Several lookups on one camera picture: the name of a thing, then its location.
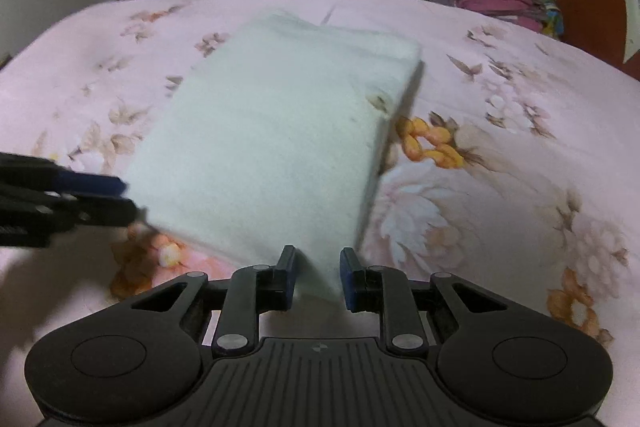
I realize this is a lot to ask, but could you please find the white knit cloth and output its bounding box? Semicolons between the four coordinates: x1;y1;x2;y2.
125;12;421;300

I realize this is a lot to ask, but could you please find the red white heart headboard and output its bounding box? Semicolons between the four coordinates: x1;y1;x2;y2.
555;0;639;79

